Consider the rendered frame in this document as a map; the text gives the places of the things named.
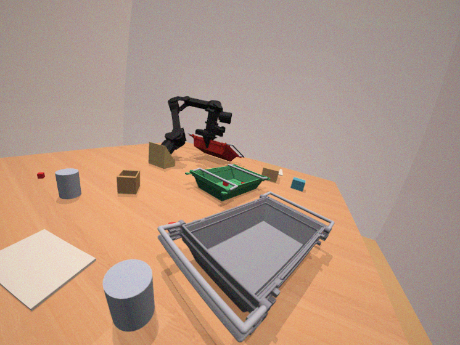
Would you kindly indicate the grey cylinder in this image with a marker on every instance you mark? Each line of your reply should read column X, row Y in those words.
column 68, row 183
column 128, row 287

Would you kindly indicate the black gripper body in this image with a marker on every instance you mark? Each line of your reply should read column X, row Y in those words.
column 206, row 131

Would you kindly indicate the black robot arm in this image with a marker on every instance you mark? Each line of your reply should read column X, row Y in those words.
column 177, row 137

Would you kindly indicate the teal cube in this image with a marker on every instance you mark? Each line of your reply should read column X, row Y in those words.
column 298, row 184

